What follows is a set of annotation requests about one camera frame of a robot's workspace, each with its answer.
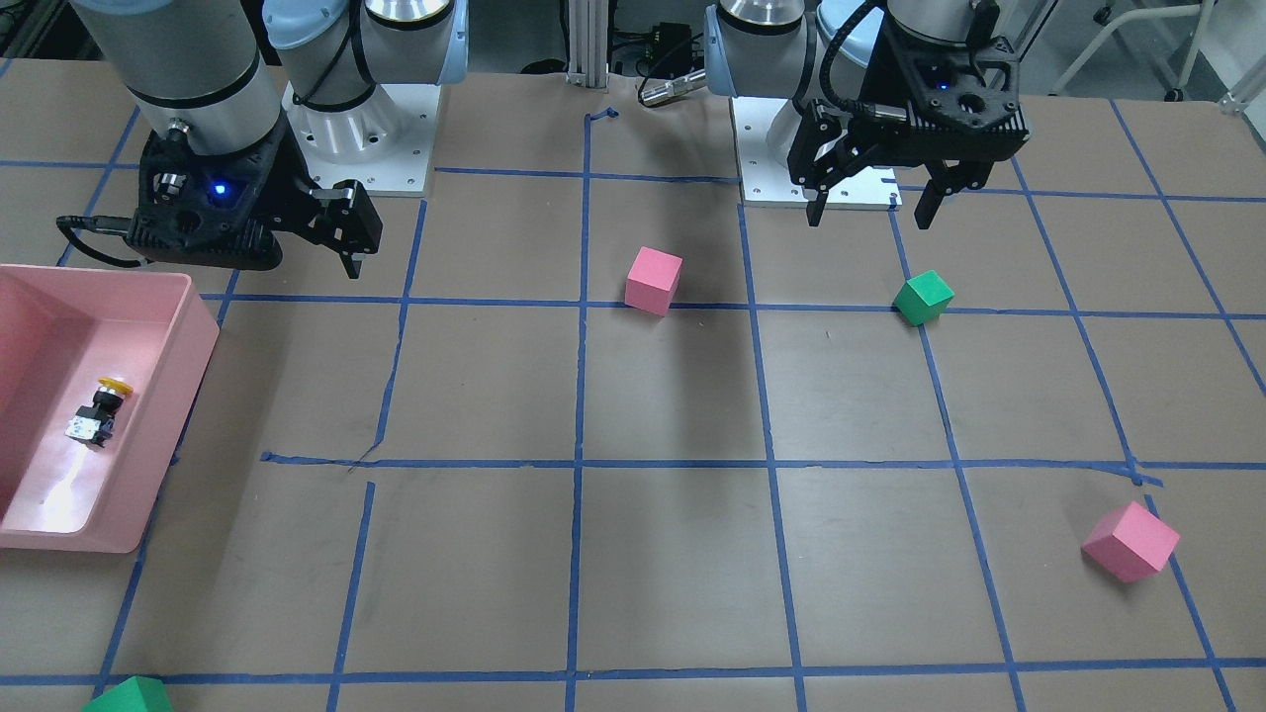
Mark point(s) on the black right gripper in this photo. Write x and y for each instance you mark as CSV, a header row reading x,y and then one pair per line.
x,y
293,170

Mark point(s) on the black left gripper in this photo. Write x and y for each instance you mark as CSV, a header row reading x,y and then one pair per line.
x,y
859,87

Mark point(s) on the yellow push button switch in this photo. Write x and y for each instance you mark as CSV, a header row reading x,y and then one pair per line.
x,y
93,423

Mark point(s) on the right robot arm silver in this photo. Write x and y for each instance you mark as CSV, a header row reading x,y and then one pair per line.
x,y
200,61

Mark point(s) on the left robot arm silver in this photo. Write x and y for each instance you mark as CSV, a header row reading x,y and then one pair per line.
x,y
769,49

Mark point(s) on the green cube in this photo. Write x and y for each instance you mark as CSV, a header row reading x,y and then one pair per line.
x,y
923,298
135,694

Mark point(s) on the black electronics box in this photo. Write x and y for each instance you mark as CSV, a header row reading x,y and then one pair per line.
x,y
669,50

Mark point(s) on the pink cube centre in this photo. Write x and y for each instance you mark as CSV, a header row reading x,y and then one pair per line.
x,y
652,281

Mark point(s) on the pink cube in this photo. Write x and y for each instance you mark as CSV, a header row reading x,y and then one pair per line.
x,y
1131,543
652,281

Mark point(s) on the pink plastic bin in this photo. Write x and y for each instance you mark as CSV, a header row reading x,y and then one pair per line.
x,y
99,370

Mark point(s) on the green cube bottom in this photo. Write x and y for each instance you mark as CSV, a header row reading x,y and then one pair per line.
x,y
135,694

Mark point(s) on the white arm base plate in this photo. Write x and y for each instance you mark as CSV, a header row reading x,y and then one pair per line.
x,y
763,132
384,143

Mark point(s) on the aluminium profile post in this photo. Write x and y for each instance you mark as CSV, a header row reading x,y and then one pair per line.
x,y
588,43

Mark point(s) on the white metal frame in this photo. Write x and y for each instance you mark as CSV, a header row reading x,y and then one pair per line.
x,y
1159,50

